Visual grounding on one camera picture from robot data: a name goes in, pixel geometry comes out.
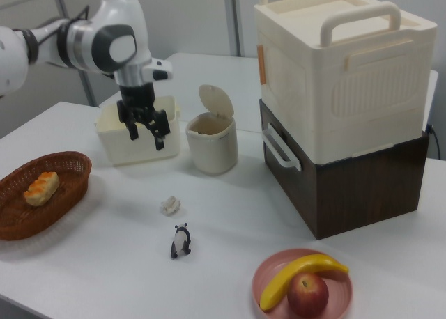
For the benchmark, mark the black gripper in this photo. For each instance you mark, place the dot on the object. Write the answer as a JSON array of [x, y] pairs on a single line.
[[136, 96]]

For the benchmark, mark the white paper ball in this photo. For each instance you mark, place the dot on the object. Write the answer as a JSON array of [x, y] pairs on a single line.
[[170, 205]]

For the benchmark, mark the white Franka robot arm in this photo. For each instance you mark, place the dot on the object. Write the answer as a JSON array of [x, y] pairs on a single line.
[[115, 19]]

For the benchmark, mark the cream small trash can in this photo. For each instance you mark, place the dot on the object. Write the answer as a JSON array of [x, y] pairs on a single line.
[[212, 148]]

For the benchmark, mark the cream trash can lid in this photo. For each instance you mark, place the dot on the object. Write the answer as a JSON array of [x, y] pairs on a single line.
[[215, 99]]

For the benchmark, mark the white square plastic bin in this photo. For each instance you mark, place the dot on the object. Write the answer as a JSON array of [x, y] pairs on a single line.
[[115, 148]]

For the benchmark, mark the brown wicker basket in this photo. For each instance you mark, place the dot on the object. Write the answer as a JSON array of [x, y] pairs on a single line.
[[69, 165]]

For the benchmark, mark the panda figurine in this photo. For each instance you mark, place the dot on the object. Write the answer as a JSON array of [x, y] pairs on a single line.
[[179, 240]]

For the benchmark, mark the orange topped bread loaf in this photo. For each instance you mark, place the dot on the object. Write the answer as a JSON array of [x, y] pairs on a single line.
[[40, 192]]

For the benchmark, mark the pink plate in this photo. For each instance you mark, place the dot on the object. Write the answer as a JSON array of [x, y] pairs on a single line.
[[271, 268]]

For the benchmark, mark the dark wood drawer box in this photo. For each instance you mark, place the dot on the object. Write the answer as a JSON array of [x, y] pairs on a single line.
[[348, 193]]

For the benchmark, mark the yellow banana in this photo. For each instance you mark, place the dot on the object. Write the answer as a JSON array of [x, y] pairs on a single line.
[[313, 263]]

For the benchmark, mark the red apple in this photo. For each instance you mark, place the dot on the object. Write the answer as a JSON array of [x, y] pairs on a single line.
[[306, 294]]

